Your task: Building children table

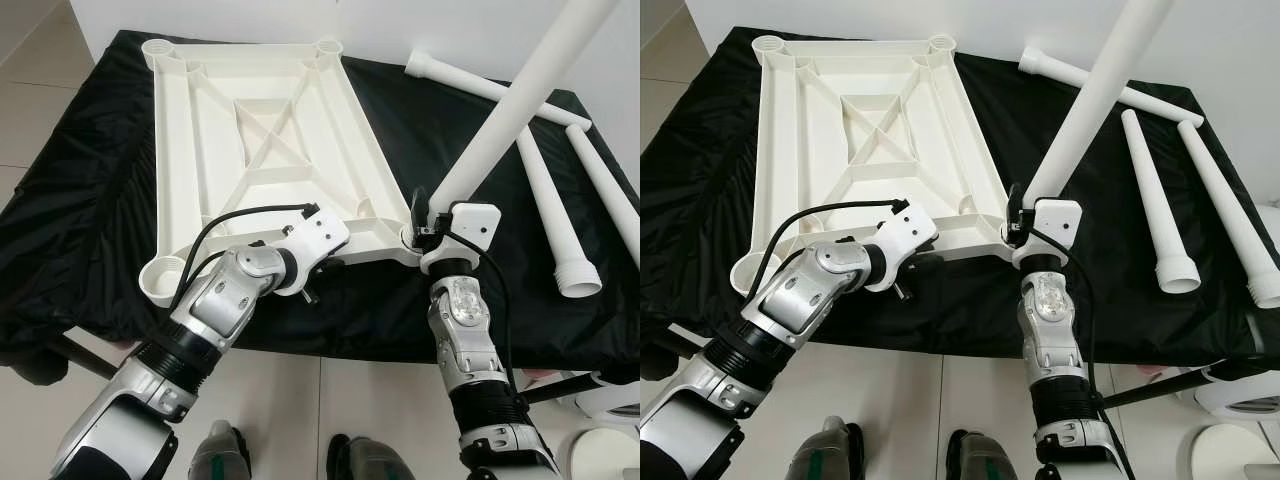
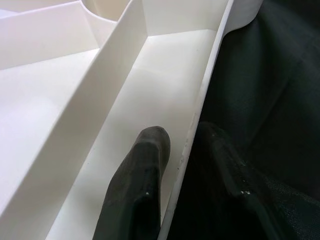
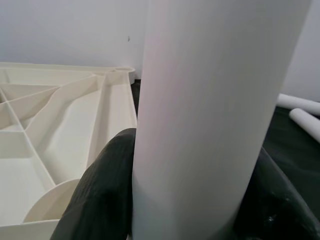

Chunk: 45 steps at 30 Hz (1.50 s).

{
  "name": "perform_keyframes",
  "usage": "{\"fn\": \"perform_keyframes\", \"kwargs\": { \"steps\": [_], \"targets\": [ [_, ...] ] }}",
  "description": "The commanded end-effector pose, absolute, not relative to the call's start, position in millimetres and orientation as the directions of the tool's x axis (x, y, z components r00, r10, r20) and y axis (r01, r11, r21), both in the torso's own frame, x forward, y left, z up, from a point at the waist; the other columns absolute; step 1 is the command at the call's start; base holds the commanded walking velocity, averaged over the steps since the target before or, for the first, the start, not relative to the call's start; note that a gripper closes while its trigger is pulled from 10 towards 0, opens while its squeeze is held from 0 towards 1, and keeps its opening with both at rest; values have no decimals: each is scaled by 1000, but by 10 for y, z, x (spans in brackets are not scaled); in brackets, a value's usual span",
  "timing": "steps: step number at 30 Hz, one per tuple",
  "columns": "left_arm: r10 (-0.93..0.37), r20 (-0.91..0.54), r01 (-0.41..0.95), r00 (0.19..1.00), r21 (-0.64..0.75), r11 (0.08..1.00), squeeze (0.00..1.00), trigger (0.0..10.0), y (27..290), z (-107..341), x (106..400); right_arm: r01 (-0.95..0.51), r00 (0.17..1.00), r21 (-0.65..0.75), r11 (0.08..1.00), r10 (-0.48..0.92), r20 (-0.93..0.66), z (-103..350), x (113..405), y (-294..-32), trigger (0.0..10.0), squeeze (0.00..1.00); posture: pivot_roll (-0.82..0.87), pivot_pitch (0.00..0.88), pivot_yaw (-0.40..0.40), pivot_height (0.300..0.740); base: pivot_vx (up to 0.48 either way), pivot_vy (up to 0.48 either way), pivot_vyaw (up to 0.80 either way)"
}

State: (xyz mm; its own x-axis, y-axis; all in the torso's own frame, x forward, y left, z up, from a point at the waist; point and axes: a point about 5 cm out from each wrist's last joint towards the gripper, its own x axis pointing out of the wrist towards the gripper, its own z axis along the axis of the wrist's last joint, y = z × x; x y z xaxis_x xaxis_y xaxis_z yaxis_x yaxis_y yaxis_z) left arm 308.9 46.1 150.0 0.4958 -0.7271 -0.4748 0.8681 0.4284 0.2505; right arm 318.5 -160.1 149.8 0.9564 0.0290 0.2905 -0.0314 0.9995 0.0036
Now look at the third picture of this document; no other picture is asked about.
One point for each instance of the black table cloth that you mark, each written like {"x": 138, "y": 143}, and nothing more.
{"x": 295, "y": 155}

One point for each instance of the white tapered plastic table leg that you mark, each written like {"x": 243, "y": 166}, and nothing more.
{"x": 212, "y": 112}
{"x": 300, "y": 103}
{"x": 307, "y": 122}

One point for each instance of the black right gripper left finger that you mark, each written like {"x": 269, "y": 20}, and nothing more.
{"x": 100, "y": 200}

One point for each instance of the white plastic table top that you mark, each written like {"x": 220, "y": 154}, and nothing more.
{"x": 50, "y": 125}

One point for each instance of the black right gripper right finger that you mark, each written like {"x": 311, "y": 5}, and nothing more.
{"x": 275, "y": 220}

